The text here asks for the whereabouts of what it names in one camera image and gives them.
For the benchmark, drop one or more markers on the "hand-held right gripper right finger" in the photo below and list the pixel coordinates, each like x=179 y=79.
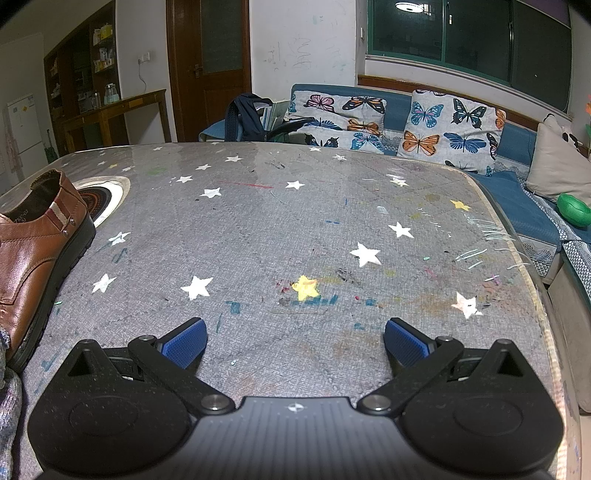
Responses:
x=406 y=344

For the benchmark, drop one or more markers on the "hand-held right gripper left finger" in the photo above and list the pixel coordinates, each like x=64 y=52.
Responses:
x=187 y=344

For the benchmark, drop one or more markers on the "brown leather shoe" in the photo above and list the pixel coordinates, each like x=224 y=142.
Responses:
x=27 y=258

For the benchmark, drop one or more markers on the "round black induction cooktop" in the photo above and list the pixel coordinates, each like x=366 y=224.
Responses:
x=99 y=198

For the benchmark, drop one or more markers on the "butterfly print cushion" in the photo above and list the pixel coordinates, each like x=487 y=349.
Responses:
x=332 y=120
x=452 y=134

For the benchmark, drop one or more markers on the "green bowl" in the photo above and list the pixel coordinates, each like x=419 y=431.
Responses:
x=575 y=210

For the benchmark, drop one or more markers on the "blue sofa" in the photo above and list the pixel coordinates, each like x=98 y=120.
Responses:
x=512 y=143

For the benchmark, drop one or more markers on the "dark blue backpack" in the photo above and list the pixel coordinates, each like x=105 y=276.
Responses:
x=249 y=120

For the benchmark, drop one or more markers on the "beige pillow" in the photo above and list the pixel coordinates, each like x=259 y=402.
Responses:
x=554 y=161

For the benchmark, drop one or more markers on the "upright books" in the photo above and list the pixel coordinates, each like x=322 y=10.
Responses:
x=277 y=115

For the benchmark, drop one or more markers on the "wooden desk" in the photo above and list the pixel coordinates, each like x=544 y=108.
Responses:
x=134 y=99

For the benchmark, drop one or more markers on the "brown wooden door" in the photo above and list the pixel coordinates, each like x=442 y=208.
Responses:
x=207 y=92

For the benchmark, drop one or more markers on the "small glass jar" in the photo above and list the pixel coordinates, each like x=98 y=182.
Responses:
x=95 y=100

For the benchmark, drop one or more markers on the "large glass jar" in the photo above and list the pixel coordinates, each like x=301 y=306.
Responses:
x=112 y=92

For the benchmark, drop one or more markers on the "panda plush toy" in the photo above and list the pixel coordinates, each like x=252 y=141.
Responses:
x=572 y=137

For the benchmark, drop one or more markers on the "white refrigerator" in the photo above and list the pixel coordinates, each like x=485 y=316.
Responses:
x=25 y=124

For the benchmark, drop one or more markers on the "artificial flower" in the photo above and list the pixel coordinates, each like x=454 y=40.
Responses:
x=587 y=110

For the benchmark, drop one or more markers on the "dark wooden shelf cabinet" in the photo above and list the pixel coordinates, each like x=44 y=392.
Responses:
x=78 y=60

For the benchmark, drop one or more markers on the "dark glass window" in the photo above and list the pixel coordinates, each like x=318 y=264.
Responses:
x=461 y=32

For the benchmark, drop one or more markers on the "purple roller blind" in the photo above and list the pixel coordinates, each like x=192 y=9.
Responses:
x=561 y=9

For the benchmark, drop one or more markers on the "brown wooden wall rail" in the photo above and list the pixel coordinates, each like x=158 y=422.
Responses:
x=388 y=83

